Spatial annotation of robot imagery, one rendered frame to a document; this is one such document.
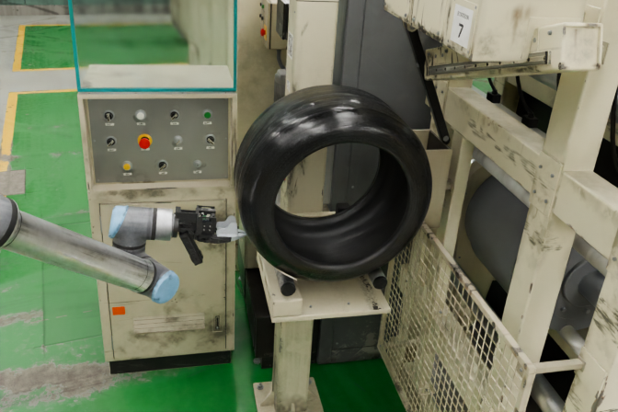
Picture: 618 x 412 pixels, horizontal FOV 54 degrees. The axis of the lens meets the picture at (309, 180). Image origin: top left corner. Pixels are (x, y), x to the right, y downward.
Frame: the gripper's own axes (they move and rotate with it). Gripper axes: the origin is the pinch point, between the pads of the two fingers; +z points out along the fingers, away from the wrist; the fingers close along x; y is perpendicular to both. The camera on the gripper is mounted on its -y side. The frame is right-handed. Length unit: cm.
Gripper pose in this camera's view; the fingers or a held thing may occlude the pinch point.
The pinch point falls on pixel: (242, 235)
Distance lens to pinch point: 180.1
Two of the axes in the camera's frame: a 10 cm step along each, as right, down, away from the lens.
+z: 9.6, 0.8, 2.6
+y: 1.9, -9.0, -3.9
